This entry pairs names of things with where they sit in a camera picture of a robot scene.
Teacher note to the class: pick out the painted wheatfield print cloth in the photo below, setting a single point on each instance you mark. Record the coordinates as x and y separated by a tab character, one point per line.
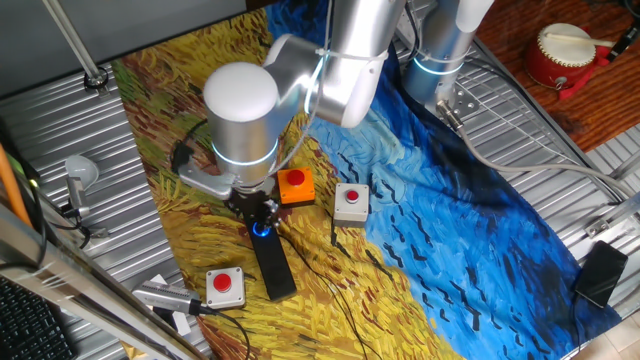
450	225

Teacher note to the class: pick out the black box device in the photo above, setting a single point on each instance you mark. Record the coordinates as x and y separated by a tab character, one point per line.
600	275

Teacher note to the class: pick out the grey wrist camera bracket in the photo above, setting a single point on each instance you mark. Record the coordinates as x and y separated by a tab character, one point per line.
207	185

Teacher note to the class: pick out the blue-lit speaker knob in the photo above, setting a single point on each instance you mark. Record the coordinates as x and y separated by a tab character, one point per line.
260	231

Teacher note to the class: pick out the orange box red button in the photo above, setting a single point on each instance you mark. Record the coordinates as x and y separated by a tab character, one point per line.
300	196

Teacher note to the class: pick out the grey box large red button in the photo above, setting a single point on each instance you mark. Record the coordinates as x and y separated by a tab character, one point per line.
225	299

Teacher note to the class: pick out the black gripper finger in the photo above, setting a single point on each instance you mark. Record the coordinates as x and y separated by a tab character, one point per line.
272	212
254	220

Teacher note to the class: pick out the orange tube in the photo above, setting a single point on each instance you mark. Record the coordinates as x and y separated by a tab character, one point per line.
10	185

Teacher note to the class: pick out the cream drumstick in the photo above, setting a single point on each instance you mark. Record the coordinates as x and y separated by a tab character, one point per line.
575	39

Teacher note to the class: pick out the grey box small button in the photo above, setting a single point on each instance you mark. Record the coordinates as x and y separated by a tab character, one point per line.
350	212

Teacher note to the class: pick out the metal pole with base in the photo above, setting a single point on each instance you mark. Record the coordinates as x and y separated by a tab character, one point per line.
75	45

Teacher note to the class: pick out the red toy drum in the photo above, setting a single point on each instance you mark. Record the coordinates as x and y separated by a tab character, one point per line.
550	67

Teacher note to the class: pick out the black keyboard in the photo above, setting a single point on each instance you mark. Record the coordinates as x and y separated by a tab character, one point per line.
30	330

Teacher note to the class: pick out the aluminium corner bracket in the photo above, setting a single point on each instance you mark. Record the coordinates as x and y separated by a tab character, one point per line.
597	227

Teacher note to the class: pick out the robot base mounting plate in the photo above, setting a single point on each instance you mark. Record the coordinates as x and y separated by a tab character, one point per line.
465	102

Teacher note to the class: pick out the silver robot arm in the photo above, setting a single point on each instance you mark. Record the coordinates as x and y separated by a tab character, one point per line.
350	50

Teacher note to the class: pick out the white desk lamp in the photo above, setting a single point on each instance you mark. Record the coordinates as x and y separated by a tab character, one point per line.
82	170

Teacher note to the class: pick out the white paper card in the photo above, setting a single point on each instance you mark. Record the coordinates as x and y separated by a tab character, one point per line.
181	322

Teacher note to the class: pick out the metal frame bar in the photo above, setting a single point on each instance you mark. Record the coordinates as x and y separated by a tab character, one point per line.
75	285

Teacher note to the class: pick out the black speaker bar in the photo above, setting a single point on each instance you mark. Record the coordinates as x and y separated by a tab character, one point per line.
274	270

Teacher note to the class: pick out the silver camera bar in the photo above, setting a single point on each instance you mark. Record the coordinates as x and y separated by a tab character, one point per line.
165	297

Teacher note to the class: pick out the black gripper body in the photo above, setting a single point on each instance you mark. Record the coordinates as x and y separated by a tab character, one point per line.
250	202

